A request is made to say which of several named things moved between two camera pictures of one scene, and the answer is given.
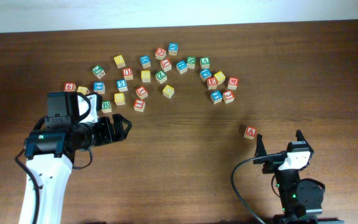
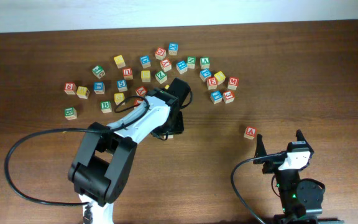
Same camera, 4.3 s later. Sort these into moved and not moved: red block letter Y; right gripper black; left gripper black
Moved: left gripper black
Not moved: right gripper black; red block letter Y
